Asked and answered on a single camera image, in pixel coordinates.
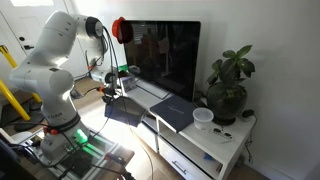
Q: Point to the orange hard hat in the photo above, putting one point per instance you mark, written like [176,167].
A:
[116,30]

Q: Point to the white door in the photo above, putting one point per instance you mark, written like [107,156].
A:
[36,23]

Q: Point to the small blue object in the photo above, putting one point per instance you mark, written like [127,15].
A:
[208,156]

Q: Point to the red black tool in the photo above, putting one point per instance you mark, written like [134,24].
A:
[115,157]

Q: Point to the black flat screen TV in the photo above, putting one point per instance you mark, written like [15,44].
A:
[163,56]

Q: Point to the green leafy plant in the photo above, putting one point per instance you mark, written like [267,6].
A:
[233,65]

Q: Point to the grey box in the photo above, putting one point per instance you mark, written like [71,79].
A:
[125,111]

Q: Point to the navy Universal Thread box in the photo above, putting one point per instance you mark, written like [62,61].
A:
[175,111]

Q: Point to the clear plastic cup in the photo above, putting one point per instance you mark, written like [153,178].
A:
[202,118]

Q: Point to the white TV stand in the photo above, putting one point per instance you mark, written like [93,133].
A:
[216,146]

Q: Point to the large black case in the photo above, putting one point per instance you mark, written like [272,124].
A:
[13,163]

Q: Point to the flat white TV base plate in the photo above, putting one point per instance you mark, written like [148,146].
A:
[151,89]

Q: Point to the black power adapter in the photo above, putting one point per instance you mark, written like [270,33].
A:
[248,113]

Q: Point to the black sunglasses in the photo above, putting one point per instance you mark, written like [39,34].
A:
[222,132]

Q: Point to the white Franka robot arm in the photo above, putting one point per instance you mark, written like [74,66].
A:
[53,80]

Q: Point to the yellow railing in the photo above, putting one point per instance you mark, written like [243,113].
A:
[10,96]

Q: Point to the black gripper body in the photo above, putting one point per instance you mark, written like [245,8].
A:
[109,94]

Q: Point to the dark round plant pot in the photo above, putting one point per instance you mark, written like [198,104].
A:
[226,101]

